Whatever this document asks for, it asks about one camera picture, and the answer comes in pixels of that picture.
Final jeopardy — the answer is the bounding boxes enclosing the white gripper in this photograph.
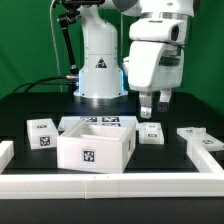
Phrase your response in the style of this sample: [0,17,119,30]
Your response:
[128,18,186,119]

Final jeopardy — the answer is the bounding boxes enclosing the white small door part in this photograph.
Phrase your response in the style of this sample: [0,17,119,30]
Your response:
[139,122,164,144]

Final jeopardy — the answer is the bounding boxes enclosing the white cabinet body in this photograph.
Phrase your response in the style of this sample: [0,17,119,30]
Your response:
[57,121,136,173]

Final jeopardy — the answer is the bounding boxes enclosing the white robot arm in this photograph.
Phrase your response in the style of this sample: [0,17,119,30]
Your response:
[75,0,200,119]

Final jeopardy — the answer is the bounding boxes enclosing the white flat panel with tags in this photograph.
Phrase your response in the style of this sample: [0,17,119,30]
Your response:
[58,116,139,132]

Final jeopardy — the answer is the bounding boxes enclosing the white small box part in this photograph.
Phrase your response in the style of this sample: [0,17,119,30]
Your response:
[27,118,59,150]

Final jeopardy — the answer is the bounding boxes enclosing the black cables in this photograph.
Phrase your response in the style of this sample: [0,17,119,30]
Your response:
[12,74,80,94]

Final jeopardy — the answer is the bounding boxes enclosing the white hanging cable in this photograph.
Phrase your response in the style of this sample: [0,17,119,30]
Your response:
[49,0,64,94]

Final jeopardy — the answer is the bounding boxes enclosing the white U-shaped fence frame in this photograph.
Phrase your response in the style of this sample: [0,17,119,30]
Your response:
[0,141,224,199]

